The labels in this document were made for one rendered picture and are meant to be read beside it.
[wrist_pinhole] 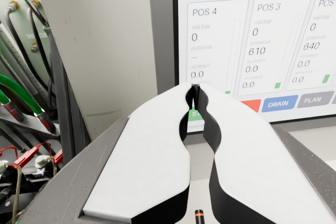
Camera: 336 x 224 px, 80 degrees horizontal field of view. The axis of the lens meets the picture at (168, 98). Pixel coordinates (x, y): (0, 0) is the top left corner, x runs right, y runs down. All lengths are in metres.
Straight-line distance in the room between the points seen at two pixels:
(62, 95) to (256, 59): 0.33
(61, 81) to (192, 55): 0.23
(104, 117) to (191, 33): 0.21
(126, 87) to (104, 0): 0.13
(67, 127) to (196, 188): 0.32
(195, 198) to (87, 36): 0.41
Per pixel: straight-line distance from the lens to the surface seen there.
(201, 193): 0.53
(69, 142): 0.40
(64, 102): 0.39
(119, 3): 0.30
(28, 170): 0.64
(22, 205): 0.62
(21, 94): 0.45
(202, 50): 0.32
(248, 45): 0.35
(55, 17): 0.32
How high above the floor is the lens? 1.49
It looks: 48 degrees down
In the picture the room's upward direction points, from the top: 1 degrees counter-clockwise
